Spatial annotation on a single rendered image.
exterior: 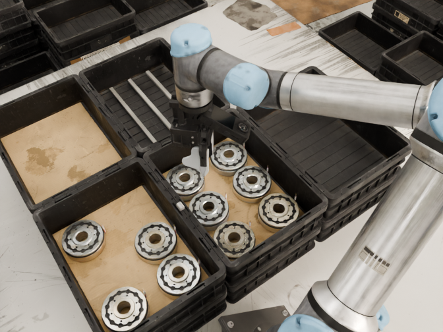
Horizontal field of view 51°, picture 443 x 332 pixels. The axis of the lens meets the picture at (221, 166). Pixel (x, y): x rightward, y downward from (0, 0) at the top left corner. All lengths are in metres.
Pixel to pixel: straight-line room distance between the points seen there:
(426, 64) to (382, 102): 1.64
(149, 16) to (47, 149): 1.38
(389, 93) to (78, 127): 0.95
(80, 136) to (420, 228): 1.03
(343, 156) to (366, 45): 1.39
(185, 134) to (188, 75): 0.17
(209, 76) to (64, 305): 0.75
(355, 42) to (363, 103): 1.85
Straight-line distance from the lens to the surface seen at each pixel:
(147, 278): 1.14
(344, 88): 0.85
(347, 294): 0.73
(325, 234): 1.33
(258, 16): 2.03
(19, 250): 1.43
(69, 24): 2.51
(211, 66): 0.82
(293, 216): 1.18
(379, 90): 0.84
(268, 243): 1.06
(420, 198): 0.68
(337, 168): 1.32
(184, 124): 0.98
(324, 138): 1.39
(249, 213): 1.21
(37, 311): 1.33
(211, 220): 1.16
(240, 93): 0.79
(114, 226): 1.23
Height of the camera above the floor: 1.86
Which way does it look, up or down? 53 degrees down
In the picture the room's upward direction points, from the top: 2 degrees counter-clockwise
